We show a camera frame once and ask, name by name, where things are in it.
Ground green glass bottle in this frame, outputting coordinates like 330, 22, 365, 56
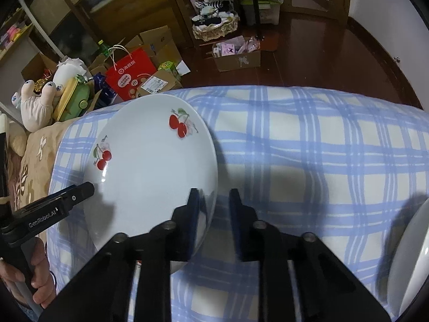
97, 39, 113, 58

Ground wooden corner shelf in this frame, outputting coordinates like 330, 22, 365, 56
164, 0, 205, 49

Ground blue plaid cloth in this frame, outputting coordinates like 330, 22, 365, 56
45, 85, 429, 322

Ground small green box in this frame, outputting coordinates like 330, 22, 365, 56
157, 60, 182, 78

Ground wooden wardrobe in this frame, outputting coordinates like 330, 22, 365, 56
20, 0, 188, 64

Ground labelled cardboard box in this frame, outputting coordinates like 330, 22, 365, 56
137, 69, 183, 98

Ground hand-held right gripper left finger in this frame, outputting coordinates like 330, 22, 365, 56
38, 189, 201, 322

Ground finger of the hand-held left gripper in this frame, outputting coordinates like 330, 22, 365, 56
60, 182, 95, 208
0, 131, 9, 208

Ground row of pink figurines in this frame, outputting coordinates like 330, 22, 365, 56
0, 23, 25, 45

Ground white cherry print plate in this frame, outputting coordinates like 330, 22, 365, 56
83, 94, 219, 276

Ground white fluffy plush toy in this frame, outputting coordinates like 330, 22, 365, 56
54, 57, 92, 88

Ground yellow green plush toy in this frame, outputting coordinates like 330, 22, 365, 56
53, 74, 93, 122

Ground small black side table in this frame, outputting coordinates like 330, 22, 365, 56
218, 0, 279, 40

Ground red paper shopping bag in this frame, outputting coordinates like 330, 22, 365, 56
105, 45, 158, 102

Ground dark blue bag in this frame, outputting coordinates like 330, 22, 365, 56
90, 72, 117, 107

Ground person's left hand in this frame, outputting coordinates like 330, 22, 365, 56
0, 238, 57, 309

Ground white pole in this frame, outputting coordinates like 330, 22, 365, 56
18, 0, 65, 61

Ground wicker basket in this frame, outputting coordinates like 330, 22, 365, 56
192, 12, 240, 42

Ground striped plush toys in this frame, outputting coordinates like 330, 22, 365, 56
191, 0, 235, 27

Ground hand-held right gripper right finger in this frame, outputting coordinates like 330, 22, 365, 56
230, 189, 391, 322

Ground open cardboard box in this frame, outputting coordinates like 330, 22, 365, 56
124, 25, 183, 74
20, 52, 58, 82

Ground beige plush toy blue paws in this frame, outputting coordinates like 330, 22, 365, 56
12, 80, 64, 132

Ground wooden wall shelf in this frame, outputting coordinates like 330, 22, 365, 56
0, 5, 37, 59

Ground cardboard box of pink packets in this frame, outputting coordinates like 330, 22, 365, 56
211, 37, 262, 72

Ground large plain white bowl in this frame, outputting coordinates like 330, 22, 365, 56
385, 196, 429, 316

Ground clear plastic storage box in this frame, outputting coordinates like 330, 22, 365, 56
239, 0, 285, 25

